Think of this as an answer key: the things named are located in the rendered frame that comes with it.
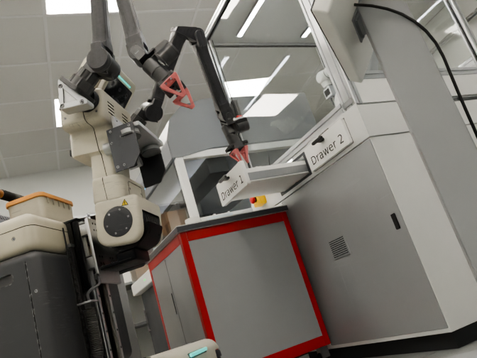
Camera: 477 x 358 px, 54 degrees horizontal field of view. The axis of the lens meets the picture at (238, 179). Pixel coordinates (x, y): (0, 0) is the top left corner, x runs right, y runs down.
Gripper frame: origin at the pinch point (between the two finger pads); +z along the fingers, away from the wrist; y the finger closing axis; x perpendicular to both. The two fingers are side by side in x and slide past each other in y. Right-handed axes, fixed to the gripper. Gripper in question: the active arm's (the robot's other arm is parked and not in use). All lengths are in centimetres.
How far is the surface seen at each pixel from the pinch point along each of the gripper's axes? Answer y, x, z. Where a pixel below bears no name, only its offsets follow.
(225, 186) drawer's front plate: -11.6, 5.4, 6.6
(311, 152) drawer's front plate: 21.2, -20.2, 11.1
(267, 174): 0.4, -12.4, 12.1
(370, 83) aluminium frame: 39, -53, 0
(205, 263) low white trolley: -33.8, 10.6, 35.0
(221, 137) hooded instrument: 40, 81, -45
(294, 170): 15.0, -11.7, 14.3
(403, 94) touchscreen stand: -7, -101, 25
